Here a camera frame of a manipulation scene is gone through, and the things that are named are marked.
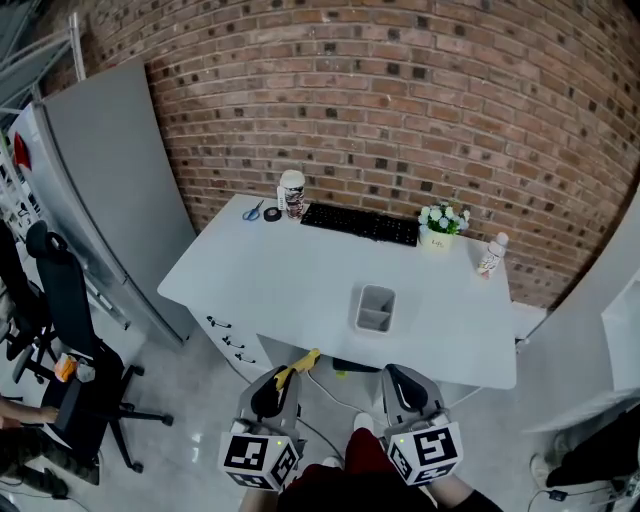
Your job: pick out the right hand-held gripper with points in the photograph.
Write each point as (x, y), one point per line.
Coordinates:
(430, 450)

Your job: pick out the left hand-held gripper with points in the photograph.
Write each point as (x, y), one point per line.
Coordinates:
(255, 455)

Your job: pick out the yellow utility knife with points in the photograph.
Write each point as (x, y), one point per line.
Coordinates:
(302, 362)

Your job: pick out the grey rectangular tray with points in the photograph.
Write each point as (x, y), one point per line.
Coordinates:
(375, 315)

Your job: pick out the person's left forearm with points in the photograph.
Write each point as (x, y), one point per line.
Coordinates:
(257, 500)

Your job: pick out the person's right forearm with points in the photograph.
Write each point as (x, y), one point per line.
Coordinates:
(450, 492)

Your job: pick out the person's white shoe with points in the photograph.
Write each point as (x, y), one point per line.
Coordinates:
(363, 424)
(332, 461)

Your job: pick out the person's red trousers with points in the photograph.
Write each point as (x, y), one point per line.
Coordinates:
(365, 460)

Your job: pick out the white desk with drawers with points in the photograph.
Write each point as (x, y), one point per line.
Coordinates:
(280, 280)

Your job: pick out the white drink bottle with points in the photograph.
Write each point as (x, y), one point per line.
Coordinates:
(491, 257)

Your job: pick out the potted artificial flowers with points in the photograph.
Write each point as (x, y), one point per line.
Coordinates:
(440, 230)

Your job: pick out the black keyboard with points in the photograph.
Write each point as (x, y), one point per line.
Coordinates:
(360, 225)

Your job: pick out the black tape roll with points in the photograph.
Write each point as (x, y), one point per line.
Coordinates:
(272, 214)

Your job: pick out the blue scissors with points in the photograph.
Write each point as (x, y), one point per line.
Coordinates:
(251, 212)

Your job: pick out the patterned paper cup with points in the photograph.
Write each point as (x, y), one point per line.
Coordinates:
(292, 195)

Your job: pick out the orange packet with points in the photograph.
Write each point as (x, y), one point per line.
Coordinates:
(65, 367)

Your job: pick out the white shelf unit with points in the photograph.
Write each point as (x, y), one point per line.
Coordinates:
(622, 340)

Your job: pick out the black office chair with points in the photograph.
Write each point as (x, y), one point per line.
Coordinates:
(20, 310)
(70, 310)

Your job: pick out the grey metal cabinet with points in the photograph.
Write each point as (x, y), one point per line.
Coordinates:
(110, 200)

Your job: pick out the red sticker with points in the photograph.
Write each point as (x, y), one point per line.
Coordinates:
(22, 150)

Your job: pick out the white metal rack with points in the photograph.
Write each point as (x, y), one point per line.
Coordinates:
(35, 55)

